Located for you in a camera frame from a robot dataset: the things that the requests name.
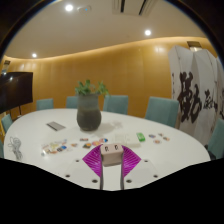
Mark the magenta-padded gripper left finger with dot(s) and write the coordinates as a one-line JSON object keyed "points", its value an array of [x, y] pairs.
{"points": [[91, 163]]}

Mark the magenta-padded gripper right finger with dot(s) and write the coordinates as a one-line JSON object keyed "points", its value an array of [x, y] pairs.
{"points": [[131, 163]]}

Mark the small pinkish white charger block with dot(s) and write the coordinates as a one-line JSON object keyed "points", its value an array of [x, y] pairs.
{"points": [[111, 155]]}

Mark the colourful small cards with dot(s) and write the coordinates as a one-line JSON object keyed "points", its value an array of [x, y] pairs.
{"points": [[55, 147], [91, 143], [158, 138]]}

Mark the white flat box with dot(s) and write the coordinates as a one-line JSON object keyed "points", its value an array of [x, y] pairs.
{"points": [[126, 140]]}

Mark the small green item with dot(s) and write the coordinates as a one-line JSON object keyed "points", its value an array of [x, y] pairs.
{"points": [[141, 137]]}

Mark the potted plant in dark vase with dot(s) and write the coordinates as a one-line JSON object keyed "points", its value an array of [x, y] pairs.
{"points": [[88, 113]]}

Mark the teal chairs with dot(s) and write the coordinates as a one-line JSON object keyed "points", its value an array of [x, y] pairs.
{"points": [[161, 110]]}

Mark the black television screen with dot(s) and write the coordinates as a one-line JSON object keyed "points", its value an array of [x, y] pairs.
{"points": [[15, 91]]}

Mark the white calligraphy folding screen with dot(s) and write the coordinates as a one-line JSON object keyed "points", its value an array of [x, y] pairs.
{"points": [[200, 80]]}

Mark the ceiling air conditioner vent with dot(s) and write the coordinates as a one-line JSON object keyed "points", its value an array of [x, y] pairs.
{"points": [[133, 6]]}

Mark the round ceiling lights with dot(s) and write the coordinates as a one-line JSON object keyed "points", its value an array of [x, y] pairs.
{"points": [[69, 7]]}

